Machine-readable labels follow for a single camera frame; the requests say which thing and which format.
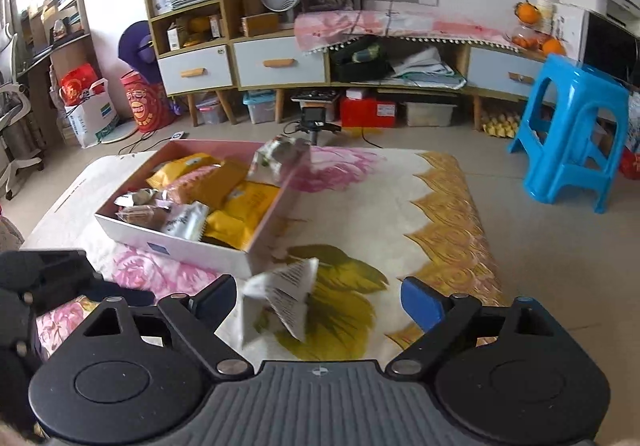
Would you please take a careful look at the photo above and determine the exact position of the pink floral cloth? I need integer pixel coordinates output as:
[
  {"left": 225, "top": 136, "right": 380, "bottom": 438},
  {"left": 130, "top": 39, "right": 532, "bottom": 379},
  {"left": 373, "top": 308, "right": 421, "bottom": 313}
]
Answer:
[{"left": 294, "top": 10, "right": 520, "bottom": 53}]

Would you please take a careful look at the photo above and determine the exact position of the pink cardboard box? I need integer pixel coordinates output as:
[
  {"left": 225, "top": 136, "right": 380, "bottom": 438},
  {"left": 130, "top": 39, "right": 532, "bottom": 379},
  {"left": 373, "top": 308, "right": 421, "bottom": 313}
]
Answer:
[{"left": 96, "top": 140, "right": 309, "bottom": 279}]

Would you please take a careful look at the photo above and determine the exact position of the gold snack bar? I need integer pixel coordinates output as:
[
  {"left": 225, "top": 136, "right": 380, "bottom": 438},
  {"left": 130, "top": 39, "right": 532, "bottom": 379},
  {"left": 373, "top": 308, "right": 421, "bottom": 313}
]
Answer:
[{"left": 189, "top": 159, "right": 248, "bottom": 210}]

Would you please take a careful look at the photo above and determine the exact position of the white shopping bag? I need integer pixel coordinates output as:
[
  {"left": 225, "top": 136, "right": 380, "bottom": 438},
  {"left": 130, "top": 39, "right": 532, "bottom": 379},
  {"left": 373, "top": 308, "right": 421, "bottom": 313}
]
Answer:
[{"left": 65, "top": 78, "right": 119, "bottom": 148}]

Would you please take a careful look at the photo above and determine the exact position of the white triangular paper packet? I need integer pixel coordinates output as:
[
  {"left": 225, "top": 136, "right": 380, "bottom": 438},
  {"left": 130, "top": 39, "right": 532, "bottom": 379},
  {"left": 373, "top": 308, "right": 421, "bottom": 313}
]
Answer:
[{"left": 240, "top": 258, "right": 319, "bottom": 345}]

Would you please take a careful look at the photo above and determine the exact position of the white green patterned packet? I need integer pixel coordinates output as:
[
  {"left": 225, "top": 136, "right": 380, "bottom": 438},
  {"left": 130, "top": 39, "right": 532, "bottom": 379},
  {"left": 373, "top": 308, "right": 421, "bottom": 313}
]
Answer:
[{"left": 246, "top": 135, "right": 310, "bottom": 186}]

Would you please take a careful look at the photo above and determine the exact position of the red box under cabinet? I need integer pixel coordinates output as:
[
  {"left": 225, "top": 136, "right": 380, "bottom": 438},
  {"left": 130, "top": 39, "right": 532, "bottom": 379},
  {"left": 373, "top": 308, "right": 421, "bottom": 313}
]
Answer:
[{"left": 340, "top": 98, "right": 396, "bottom": 128}]

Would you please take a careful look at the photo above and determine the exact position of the black microwave oven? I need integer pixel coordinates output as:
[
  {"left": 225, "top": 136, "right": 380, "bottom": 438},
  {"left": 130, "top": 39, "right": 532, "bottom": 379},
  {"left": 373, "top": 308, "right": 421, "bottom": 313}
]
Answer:
[{"left": 580, "top": 12, "right": 639, "bottom": 88}]

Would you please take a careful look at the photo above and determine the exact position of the red cartoon barrel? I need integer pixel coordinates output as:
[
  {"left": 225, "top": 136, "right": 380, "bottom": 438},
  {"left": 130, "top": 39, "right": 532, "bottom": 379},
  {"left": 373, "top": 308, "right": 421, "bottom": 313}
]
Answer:
[{"left": 120, "top": 70, "right": 176, "bottom": 134}]

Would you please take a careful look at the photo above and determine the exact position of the white office chair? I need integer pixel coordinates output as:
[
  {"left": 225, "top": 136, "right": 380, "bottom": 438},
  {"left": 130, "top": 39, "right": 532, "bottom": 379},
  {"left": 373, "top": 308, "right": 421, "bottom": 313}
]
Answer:
[{"left": 1, "top": 24, "right": 44, "bottom": 200}]

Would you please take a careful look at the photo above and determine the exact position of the white black text packet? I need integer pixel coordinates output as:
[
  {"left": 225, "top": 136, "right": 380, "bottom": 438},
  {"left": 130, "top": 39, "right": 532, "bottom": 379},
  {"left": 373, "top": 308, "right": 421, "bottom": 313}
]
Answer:
[{"left": 160, "top": 201, "right": 209, "bottom": 241}]

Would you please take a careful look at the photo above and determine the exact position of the blue plastic stool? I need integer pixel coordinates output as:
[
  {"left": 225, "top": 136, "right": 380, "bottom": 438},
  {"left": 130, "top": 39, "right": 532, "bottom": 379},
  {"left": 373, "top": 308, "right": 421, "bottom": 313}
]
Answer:
[{"left": 508, "top": 54, "right": 630, "bottom": 213}]

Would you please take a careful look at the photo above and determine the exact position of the low wooden tv cabinet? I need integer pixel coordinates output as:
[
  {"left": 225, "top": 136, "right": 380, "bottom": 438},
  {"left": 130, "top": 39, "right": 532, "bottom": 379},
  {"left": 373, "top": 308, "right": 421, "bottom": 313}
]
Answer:
[{"left": 326, "top": 36, "right": 546, "bottom": 131}]

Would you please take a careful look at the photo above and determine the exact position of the orange yellow snack pack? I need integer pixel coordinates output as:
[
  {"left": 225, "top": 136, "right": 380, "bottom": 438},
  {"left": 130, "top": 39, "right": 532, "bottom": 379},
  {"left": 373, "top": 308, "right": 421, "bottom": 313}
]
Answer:
[{"left": 203, "top": 181, "right": 280, "bottom": 250}]

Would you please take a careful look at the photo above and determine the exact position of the pink zip bag snack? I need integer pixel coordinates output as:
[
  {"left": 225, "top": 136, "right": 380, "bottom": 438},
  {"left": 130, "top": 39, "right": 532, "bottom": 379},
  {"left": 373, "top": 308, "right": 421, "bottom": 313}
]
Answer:
[{"left": 162, "top": 165, "right": 220, "bottom": 205}]

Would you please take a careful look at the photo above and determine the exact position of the white printed snack packet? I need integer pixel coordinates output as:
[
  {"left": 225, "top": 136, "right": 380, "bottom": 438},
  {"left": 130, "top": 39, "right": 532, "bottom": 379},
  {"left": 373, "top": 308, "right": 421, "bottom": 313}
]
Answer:
[{"left": 114, "top": 188, "right": 163, "bottom": 208}]

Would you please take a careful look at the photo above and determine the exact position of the floral bed sheet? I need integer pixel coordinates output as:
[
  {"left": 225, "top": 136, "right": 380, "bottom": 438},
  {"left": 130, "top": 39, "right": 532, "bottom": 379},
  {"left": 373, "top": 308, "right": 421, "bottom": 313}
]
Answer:
[{"left": 26, "top": 147, "right": 503, "bottom": 364}]

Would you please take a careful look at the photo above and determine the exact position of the camera on tripod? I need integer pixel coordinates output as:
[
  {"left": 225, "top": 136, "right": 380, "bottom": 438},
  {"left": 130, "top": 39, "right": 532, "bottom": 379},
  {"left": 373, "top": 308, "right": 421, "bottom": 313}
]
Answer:
[{"left": 295, "top": 107, "right": 342, "bottom": 146}]

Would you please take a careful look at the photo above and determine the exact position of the wooden drawer cabinet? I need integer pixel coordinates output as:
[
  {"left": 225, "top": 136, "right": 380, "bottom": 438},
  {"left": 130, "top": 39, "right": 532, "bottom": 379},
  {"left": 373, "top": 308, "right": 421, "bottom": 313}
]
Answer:
[{"left": 145, "top": 0, "right": 330, "bottom": 125}]

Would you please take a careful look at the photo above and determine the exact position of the clear wrapped cream snack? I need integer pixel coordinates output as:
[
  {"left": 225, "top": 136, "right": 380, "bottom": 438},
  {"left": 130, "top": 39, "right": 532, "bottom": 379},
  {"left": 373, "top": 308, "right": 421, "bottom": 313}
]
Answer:
[{"left": 116, "top": 205, "right": 170, "bottom": 231}]

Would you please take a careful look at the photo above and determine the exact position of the purple plush toy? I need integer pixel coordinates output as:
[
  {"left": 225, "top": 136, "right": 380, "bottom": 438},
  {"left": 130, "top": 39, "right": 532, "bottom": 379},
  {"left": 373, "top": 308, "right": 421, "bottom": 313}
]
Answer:
[{"left": 117, "top": 21, "right": 162, "bottom": 84}]

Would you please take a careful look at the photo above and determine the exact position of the orange fruit lower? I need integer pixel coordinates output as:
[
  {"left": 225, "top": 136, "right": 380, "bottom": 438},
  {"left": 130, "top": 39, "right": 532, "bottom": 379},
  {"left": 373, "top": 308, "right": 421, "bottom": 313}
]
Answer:
[{"left": 540, "top": 37, "right": 566, "bottom": 56}]

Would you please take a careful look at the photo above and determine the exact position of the yellow snack bag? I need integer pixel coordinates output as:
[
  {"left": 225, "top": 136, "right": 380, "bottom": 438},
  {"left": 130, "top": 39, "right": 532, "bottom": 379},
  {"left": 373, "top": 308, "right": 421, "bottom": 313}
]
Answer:
[{"left": 146, "top": 153, "right": 220, "bottom": 189}]

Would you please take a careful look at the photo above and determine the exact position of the orange fruit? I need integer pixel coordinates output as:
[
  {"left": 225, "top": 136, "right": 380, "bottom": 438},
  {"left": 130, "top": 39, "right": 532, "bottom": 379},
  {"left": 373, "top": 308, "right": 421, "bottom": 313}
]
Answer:
[
  {"left": 540, "top": 37, "right": 566, "bottom": 56},
  {"left": 514, "top": 1, "right": 541, "bottom": 26}
]

